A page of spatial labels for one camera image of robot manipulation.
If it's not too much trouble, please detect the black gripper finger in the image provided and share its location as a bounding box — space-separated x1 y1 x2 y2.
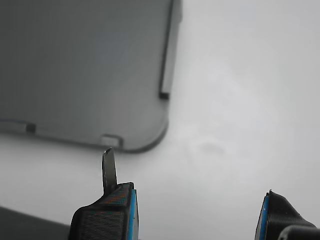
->
67 147 140 240
254 189 320 240

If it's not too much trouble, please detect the grey holder with black legs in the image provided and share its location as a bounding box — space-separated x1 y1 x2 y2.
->
0 0 183 153

